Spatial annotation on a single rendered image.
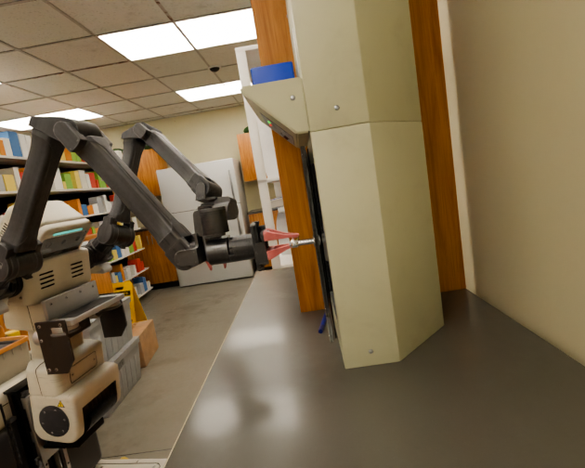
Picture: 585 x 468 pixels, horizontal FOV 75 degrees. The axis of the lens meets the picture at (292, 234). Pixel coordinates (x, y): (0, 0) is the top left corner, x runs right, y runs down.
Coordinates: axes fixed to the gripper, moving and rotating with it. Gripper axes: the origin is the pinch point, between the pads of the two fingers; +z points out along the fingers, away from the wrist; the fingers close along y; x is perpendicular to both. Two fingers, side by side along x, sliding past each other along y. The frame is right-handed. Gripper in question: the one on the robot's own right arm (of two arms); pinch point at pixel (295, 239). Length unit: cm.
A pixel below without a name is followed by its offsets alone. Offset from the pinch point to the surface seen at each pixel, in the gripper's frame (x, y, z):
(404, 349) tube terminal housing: -9.2, -24.4, 18.5
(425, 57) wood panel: 27, 40, 41
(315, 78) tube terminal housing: -10.8, 30.2, 8.6
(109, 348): 160, -79, -146
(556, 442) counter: -37, -26, 31
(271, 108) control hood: -10.9, 26.4, 0.0
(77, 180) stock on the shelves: 334, 52, -243
